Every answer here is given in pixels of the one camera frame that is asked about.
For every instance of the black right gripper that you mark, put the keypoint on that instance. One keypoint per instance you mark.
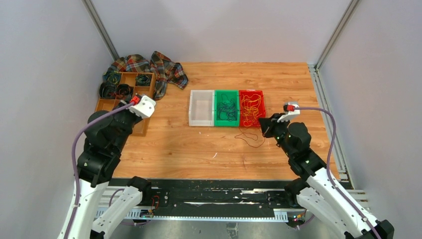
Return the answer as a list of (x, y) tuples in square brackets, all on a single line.
[(267, 124)]

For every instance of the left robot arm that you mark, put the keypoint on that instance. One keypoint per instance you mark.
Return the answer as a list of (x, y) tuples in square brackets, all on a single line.
[(96, 153)]

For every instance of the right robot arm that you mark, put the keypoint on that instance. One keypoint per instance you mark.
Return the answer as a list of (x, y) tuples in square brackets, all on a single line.
[(323, 175)]

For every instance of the red plastic bin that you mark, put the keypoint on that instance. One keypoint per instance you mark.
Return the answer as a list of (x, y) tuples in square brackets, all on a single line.
[(252, 107)]

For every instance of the green plastic bin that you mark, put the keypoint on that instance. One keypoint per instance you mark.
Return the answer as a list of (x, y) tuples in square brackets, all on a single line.
[(226, 108)]

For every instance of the white plastic bin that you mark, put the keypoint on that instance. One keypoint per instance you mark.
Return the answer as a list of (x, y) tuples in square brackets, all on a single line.
[(201, 108)]

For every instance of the plaid cloth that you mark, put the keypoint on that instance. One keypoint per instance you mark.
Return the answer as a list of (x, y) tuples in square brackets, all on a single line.
[(166, 71)]

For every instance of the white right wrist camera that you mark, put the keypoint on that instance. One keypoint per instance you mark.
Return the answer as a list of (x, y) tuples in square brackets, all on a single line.
[(291, 110)]

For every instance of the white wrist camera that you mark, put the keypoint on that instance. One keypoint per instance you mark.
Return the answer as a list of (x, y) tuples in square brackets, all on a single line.
[(291, 110), (143, 106)]

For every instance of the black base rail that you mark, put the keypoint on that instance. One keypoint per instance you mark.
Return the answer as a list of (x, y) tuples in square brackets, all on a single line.
[(213, 200)]

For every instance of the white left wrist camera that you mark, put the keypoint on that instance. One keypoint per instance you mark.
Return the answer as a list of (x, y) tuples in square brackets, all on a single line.
[(143, 106)]

